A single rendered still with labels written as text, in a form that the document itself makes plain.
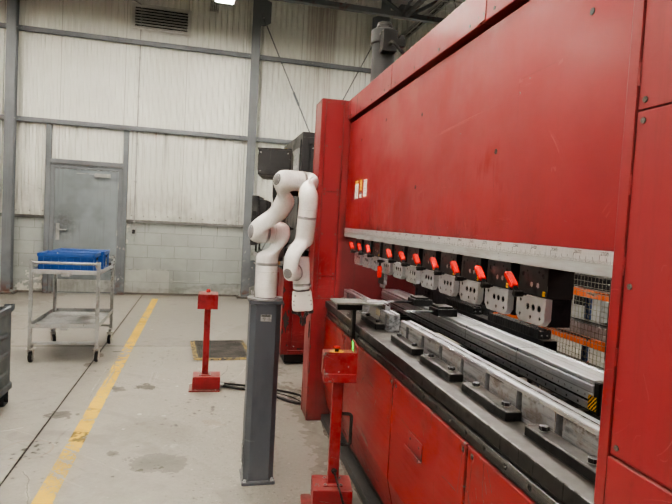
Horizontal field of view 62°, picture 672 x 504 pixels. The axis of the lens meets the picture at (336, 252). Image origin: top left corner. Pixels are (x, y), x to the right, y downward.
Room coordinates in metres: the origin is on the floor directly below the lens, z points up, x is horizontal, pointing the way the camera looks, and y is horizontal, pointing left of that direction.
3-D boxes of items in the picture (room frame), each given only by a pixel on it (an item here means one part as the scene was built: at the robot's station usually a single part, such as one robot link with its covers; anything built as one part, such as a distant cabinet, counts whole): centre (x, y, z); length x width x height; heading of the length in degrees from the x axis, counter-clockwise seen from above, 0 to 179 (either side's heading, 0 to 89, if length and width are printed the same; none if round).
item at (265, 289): (3.00, 0.37, 1.09); 0.19 x 0.19 x 0.18
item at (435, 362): (2.15, -0.43, 0.89); 0.30 x 0.05 x 0.03; 12
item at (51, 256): (5.33, 2.56, 0.92); 0.50 x 0.36 x 0.18; 104
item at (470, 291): (2.00, -0.52, 1.26); 0.15 x 0.09 x 0.17; 12
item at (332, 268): (4.13, -0.23, 1.15); 0.85 x 0.25 x 2.30; 102
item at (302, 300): (2.68, 0.15, 1.05); 0.10 x 0.07 x 0.11; 95
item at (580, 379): (2.82, -0.65, 0.93); 2.30 x 0.14 x 0.10; 12
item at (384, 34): (3.69, -0.29, 2.53); 0.33 x 0.25 x 0.47; 12
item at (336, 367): (2.75, -0.05, 0.75); 0.20 x 0.16 x 0.18; 5
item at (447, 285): (2.19, -0.48, 1.26); 0.15 x 0.09 x 0.17; 12
